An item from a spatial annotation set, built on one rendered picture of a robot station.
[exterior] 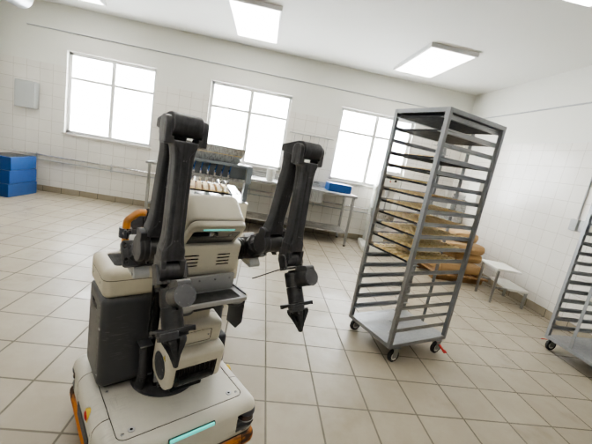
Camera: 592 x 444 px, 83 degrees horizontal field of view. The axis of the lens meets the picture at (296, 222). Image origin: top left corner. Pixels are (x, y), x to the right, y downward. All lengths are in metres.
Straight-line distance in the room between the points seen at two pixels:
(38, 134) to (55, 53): 1.34
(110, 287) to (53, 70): 5.90
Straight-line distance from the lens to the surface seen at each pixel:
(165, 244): 0.92
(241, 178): 3.19
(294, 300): 1.17
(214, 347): 1.42
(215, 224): 1.14
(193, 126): 0.88
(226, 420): 1.64
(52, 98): 7.09
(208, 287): 1.27
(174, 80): 6.40
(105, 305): 1.50
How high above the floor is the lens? 1.35
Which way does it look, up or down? 11 degrees down
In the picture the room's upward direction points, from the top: 10 degrees clockwise
